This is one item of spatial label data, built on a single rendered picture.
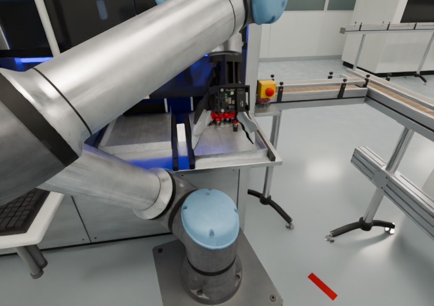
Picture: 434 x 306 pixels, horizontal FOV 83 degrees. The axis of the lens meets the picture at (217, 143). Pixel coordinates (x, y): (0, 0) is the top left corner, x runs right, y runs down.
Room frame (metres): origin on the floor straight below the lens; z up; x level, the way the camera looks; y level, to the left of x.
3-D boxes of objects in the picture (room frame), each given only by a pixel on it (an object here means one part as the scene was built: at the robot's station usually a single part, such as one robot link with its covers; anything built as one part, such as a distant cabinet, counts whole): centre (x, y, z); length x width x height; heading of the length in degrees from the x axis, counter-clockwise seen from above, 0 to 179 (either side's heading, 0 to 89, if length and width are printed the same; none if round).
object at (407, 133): (1.08, -0.96, 0.46); 0.09 x 0.09 x 0.77; 9
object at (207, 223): (0.36, 0.02, 0.96); 0.13 x 0.12 x 0.14; 48
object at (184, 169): (0.89, 0.15, 0.87); 0.70 x 0.48 x 0.02; 99
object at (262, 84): (1.14, -0.24, 0.99); 0.08 x 0.07 x 0.07; 9
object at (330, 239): (1.08, -0.96, 0.07); 0.50 x 0.08 x 0.14; 99
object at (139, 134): (0.93, 0.33, 0.90); 0.34 x 0.26 x 0.04; 9
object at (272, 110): (1.19, -0.24, 0.87); 0.14 x 0.13 x 0.02; 9
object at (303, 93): (1.33, -0.50, 0.92); 0.69 x 0.16 x 0.16; 99
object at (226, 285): (0.35, 0.01, 0.84); 0.15 x 0.15 x 0.10
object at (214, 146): (0.88, -0.03, 0.90); 0.34 x 0.26 x 0.04; 9
